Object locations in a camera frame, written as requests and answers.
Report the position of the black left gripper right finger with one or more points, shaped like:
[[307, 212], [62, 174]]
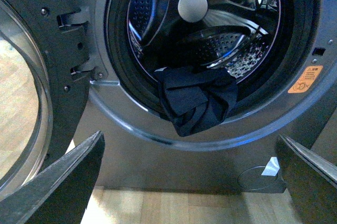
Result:
[[310, 179]]

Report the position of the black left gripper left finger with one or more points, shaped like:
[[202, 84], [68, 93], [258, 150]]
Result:
[[61, 192]]

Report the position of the dark navy garment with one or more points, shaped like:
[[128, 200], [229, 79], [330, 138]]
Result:
[[196, 101]]

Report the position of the washing machine round door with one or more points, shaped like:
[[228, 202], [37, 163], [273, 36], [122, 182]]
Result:
[[43, 90]]

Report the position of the grey front-load washing machine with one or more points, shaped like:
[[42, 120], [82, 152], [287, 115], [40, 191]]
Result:
[[265, 44]]

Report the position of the white paper tag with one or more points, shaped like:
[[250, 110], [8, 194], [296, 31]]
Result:
[[272, 168]]

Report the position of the orange warning sticker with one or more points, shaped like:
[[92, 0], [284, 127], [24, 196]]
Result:
[[307, 78]]

